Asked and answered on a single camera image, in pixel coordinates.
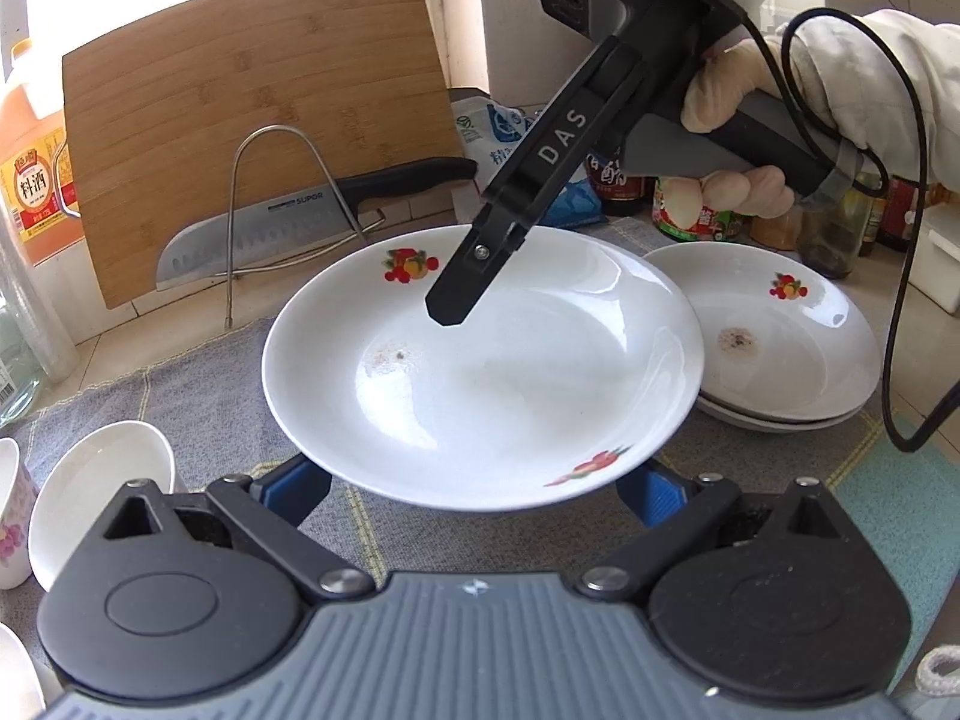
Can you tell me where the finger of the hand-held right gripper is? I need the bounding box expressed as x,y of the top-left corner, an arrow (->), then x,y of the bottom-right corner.
425,195 -> 537,329

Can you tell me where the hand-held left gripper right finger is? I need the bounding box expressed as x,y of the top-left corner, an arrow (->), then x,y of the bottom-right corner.
576,457 -> 854,602

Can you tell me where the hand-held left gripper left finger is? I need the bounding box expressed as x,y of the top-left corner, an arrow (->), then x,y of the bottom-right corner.
100,454 -> 376,602

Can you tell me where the white pink-flower bowl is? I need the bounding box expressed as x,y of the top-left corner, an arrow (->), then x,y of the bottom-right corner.
28,422 -> 187,593
0,437 -> 40,590

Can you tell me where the white fruit-print plate with stain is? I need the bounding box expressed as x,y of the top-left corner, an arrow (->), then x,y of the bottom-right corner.
641,241 -> 880,421

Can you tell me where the person's right hand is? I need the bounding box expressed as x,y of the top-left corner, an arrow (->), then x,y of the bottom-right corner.
679,37 -> 794,216

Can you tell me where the grey and teal towel mat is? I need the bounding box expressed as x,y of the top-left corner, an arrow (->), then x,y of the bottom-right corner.
0,217 -> 960,616

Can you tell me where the white and blue salt bag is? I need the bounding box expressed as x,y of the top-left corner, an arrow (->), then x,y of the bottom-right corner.
448,88 -> 607,230

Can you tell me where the dark vinegar bottle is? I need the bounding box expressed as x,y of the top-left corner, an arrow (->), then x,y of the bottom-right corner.
585,142 -> 647,217

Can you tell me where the green-lid sauce jar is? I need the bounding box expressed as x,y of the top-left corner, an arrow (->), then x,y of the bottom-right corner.
651,176 -> 755,243

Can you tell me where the yellow-lid spice jar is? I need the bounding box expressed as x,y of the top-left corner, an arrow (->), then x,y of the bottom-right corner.
750,202 -> 803,252

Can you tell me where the clear glass bottle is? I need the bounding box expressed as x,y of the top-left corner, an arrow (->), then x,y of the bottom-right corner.
799,187 -> 863,280

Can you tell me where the bamboo cutting board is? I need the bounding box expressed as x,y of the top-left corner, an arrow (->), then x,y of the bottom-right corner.
61,0 -> 466,310

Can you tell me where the red sauce bottle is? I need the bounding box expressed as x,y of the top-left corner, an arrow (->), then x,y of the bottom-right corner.
876,176 -> 931,254

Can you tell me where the white container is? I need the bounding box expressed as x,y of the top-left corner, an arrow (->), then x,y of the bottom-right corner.
911,202 -> 960,312

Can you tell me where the orange cooking wine bottle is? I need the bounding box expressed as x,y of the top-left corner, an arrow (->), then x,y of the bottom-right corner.
0,37 -> 85,265

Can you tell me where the metal wire rack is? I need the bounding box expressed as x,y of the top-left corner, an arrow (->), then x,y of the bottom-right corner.
223,126 -> 387,329

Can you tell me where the black-handled kitchen knife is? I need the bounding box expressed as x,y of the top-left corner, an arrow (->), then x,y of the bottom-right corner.
156,157 -> 479,292

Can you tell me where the white drawstring cord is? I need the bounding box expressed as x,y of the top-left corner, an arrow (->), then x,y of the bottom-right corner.
913,645 -> 960,700

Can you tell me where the black cable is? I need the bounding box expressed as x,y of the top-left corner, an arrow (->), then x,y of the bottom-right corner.
780,6 -> 960,455

